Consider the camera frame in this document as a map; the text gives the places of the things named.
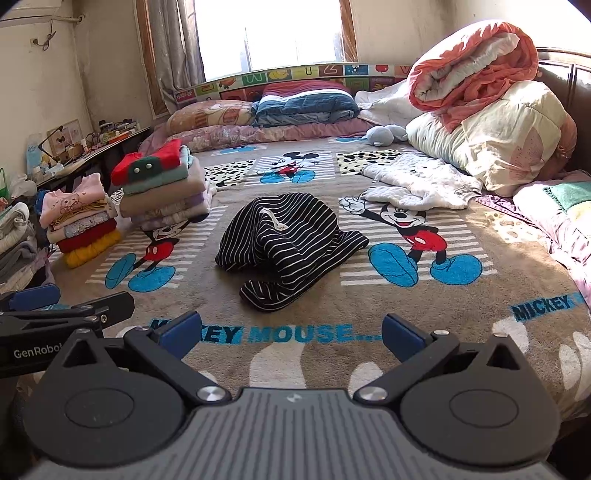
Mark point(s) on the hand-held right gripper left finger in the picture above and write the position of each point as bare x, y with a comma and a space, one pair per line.
181, 333

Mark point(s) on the black white striped garment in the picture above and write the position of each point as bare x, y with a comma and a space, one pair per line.
286, 240

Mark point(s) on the rolled pink orange quilt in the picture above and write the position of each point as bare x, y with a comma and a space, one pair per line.
471, 69

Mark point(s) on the white quilted baby garment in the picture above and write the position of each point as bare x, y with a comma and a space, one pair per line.
415, 182

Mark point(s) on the folded pink bear sweatshirt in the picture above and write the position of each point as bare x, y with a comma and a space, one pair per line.
69, 201

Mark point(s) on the white plastic bag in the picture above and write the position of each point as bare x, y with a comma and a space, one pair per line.
23, 187

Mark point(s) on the colourful alphabet headboard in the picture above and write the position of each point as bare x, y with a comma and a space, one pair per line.
295, 74

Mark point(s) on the folded pale printed garment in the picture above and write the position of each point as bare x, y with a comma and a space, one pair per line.
78, 230

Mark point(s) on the wooden picture board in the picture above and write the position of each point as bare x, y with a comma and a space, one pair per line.
69, 134

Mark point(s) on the beige patterned curtain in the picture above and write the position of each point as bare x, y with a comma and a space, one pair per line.
175, 46

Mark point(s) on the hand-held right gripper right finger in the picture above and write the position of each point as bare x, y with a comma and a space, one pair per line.
402, 336

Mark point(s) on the bright window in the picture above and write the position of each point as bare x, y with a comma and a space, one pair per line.
268, 32

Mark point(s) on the cartoon printed brown blanket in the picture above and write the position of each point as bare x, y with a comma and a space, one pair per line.
461, 323

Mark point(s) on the white wall socket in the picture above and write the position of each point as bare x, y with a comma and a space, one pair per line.
36, 42

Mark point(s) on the folded mustard garment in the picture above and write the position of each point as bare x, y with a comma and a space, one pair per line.
99, 216

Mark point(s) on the folded red garment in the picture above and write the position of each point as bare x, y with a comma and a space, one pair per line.
87, 242

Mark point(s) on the peach pillow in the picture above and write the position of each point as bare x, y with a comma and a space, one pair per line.
568, 138

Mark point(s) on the white air conditioner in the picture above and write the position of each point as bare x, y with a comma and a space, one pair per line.
27, 16

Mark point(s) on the pile of grey white clothes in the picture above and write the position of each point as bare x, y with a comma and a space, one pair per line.
14, 240

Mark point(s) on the dark cluttered desk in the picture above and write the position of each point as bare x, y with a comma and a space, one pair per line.
106, 148

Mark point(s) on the dark wooden headboard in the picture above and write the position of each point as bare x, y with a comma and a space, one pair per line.
577, 92

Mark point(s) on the blue maroon folded blanket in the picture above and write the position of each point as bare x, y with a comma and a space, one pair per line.
304, 108

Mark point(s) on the tall stack of folded clothes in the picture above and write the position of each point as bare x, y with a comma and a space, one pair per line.
161, 189

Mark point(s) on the grey plush toy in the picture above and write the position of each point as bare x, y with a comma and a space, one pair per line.
383, 134

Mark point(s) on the pink lilac bed sheet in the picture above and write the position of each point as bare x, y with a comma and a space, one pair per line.
545, 217

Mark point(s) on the folded yellow knit sweater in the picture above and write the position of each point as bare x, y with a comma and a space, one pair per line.
92, 254

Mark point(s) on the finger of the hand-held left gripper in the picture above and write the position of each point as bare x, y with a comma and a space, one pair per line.
34, 297
115, 307

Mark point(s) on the cream floral quilt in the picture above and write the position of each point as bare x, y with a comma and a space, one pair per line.
508, 138

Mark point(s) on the green yellow patchwork blanket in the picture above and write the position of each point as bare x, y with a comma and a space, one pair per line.
572, 196

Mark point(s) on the orange cartoon pillow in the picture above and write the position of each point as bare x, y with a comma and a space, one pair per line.
207, 115

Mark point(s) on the pink floral folded quilt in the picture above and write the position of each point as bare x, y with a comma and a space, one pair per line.
258, 134

